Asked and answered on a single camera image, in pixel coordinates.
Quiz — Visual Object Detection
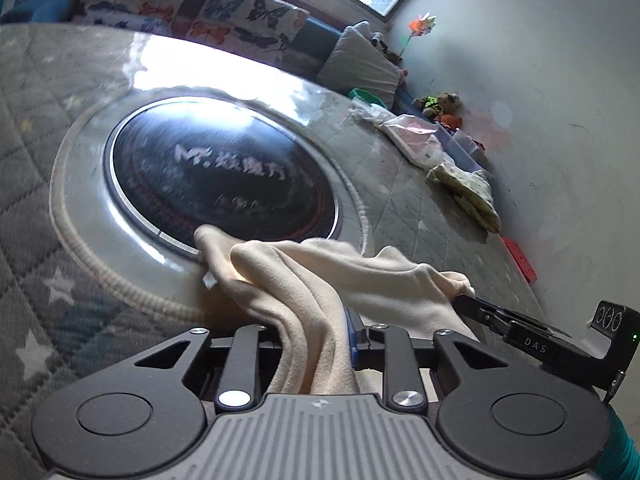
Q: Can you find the yellow floral folded blanket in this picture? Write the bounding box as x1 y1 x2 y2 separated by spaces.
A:
426 162 502 233

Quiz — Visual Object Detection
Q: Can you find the blue sofa bench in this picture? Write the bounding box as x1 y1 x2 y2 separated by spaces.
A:
0 0 416 116

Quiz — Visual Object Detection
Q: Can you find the small butterfly print cushion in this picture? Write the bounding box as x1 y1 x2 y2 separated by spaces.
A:
80 0 192 36

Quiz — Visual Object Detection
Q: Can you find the red plastic stool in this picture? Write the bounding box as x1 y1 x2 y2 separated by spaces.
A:
500 236 538 285

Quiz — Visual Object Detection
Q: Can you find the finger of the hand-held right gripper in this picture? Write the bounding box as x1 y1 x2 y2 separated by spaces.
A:
462 308 508 337
452 294 516 318

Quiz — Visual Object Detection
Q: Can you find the grey star quilted table cover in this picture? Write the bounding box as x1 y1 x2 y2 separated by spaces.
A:
0 22 546 480

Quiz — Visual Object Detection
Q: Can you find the colourful pinwheel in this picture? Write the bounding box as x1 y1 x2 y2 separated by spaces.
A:
397 12 437 63

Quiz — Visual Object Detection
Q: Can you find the clear plastic storage box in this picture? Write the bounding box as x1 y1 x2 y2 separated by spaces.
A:
435 122 488 173

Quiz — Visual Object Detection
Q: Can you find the pink white plastic package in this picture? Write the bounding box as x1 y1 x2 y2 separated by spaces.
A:
382 114 446 170

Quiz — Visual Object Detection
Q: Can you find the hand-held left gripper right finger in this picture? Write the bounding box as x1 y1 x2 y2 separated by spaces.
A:
345 308 506 407

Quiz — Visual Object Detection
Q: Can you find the crumpled white plastic bag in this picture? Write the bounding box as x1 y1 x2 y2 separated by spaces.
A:
350 97 396 126

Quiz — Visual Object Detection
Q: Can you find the brown teddy bear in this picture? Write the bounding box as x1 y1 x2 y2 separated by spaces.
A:
412 92 461 121

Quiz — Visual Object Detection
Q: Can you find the round black induction cooktop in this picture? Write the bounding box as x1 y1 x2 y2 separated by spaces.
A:
102 96 340 261

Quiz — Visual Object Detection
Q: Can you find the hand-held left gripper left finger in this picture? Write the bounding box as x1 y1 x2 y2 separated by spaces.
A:
132 325 286 408

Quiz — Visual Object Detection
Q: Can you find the grey pillow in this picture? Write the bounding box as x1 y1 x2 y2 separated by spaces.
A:
317 22 403 110

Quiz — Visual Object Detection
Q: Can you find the large butterfly print cushion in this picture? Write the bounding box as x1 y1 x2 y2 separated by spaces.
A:
186 0 311 56

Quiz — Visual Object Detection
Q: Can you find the person's right forearm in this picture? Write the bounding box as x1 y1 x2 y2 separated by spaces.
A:
605 400 640 480

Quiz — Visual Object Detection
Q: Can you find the white black plush toy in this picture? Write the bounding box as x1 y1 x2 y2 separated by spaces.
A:
370 32 403 68

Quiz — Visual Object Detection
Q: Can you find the cream garment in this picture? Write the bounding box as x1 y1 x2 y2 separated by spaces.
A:
192 224 476 396

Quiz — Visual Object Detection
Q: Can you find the green bowl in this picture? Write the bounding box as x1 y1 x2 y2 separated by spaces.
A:
349 87 386 106

